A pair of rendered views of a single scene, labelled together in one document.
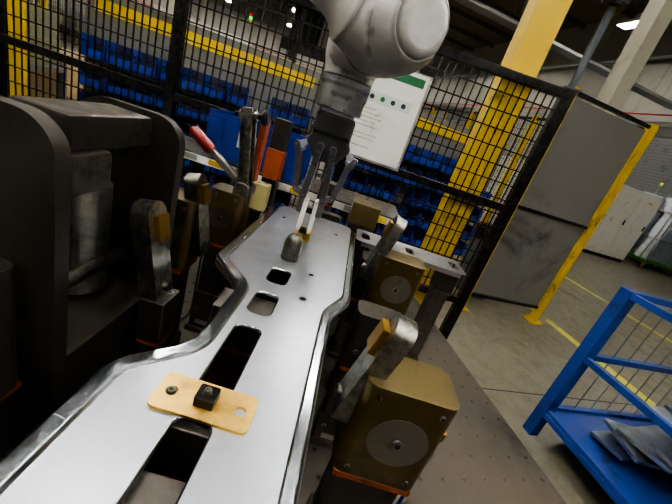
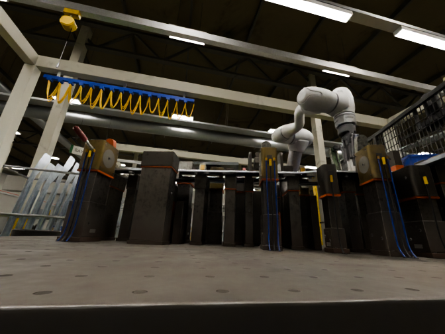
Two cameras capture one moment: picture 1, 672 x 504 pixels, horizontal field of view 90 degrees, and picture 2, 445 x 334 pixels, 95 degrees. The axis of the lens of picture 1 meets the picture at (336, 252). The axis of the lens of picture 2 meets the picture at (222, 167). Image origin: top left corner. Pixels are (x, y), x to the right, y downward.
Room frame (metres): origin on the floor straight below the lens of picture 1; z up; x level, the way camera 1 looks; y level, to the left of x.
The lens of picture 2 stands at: (0.19, -0.84, 0.73)
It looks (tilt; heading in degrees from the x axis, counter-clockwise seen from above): 19 degrees up; 97
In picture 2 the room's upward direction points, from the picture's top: 2 degrees clockwise
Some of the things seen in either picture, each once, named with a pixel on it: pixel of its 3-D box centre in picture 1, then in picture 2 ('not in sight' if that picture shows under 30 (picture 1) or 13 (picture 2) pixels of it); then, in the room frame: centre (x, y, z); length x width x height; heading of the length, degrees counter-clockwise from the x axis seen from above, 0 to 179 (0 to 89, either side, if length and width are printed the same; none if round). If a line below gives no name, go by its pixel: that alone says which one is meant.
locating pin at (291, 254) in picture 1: (291, 249); not in sight; (0.55, 0.08, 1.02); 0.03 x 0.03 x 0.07
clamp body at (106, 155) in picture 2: not in sight; (89, 189); (-0.37, -0.16, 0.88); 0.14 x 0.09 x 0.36; 92
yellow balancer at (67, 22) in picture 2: not in sight; (63, 37); (-1.92, 0.73, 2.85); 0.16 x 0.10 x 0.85; 18
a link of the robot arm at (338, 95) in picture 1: (342, 98); (345, 122); (0.68, 0.08, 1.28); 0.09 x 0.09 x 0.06
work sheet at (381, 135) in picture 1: (382, 116); not in sight; (1.23, 0.00, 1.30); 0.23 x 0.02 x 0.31; 92
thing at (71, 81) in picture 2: not in sight; (122, 97); (-1.95, 1.98, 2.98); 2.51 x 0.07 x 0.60; 18
